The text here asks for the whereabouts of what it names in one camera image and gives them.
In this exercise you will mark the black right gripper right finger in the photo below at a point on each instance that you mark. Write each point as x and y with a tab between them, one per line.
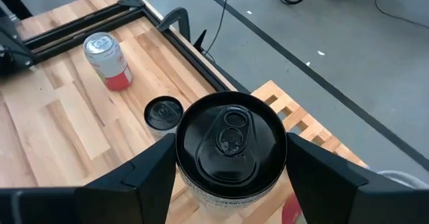
352	197

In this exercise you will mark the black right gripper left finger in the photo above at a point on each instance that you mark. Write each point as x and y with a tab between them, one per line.
100	200

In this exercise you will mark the grey can black top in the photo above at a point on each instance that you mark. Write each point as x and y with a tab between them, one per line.
163	115

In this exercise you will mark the white floral can black top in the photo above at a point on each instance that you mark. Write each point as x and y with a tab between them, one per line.
231	150

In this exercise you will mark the wooden slatted shelf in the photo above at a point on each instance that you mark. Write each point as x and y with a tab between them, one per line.
295	116

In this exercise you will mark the large black clamp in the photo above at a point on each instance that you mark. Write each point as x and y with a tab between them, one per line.
176	17

